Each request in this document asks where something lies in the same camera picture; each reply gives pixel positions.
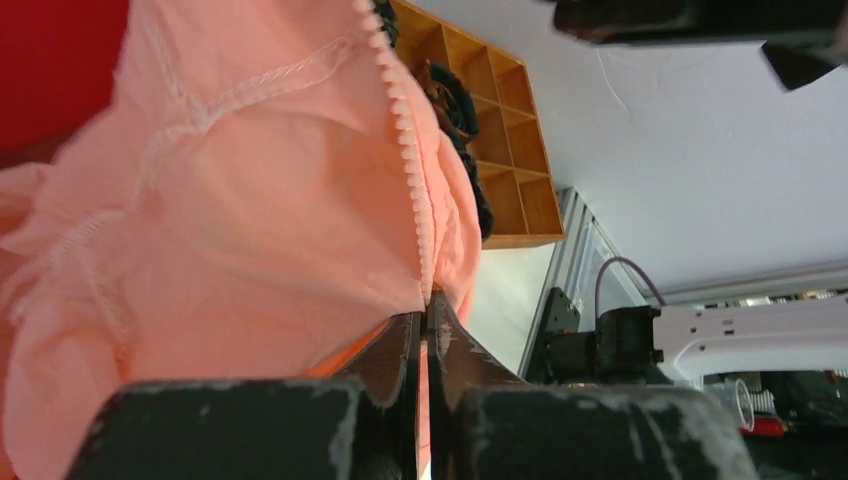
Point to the wooden divided tray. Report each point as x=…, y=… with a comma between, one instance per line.
x=512, y=160

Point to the black rolled items in tray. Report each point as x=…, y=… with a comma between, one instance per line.
x=455, y=111

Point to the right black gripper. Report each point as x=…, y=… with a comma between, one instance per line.
x=801, y=41

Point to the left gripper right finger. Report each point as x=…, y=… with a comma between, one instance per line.
x=487, y=423

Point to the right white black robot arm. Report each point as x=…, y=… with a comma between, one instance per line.
x=687, y=345

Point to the red garment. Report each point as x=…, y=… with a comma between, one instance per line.
x=57, y=58

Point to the salmon orange jacket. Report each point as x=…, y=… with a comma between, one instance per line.
x=268, y=186

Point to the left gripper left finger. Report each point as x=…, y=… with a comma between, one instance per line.
x=359, y=423

